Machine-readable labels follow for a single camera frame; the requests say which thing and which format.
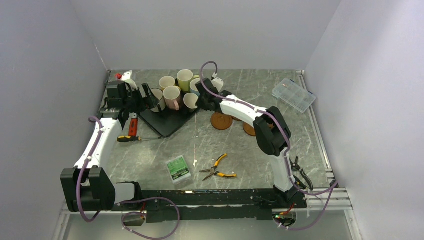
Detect blue mug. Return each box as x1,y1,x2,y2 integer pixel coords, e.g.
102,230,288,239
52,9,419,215
189,78,201,97

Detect brown wooden coaster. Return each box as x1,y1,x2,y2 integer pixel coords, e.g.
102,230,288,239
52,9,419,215
210,112,233,131
243,122,256,137
231,116,242,122

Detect green mug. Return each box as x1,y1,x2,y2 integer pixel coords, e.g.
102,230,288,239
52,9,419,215
176,69,200,93

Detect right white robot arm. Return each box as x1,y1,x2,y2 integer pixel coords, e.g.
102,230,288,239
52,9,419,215
195,78,306,208

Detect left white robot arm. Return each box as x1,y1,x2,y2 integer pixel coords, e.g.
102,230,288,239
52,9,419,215
60,80,159,213

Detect yellow mug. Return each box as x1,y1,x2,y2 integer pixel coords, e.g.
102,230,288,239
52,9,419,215
158,76,176,91

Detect pink mug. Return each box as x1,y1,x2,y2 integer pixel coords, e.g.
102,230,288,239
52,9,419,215
162,86,182,111

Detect black plastic tray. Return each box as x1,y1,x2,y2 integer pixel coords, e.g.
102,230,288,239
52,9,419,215
138,106,200,138

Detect black yellow screwdriver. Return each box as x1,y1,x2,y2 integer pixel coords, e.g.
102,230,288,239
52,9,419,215
117,135,162,143

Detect green screw bit box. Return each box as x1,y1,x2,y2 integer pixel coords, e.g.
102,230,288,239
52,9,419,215
165,155,192,185

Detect clear plastic organizer box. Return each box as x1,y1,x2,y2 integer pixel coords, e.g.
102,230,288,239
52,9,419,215
272,78,317,113

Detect white ribbed mug black handle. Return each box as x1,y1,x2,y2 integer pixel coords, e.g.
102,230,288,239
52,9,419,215
151,88,167,113

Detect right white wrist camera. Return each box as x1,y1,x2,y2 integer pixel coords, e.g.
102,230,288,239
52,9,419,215
211,77,224,93

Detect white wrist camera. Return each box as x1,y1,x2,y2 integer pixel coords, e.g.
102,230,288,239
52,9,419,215
211,77,224,93
115,70,138,91

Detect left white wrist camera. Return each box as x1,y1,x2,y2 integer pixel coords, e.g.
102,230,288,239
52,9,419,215
115,70,138,91

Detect yellow handled pliers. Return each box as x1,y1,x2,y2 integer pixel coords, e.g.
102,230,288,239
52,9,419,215
199,152,238,182

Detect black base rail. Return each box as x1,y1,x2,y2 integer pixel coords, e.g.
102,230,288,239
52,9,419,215
112,188,308,223

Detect black handled cutters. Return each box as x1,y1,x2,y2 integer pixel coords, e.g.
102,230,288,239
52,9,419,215
289,156,314,191

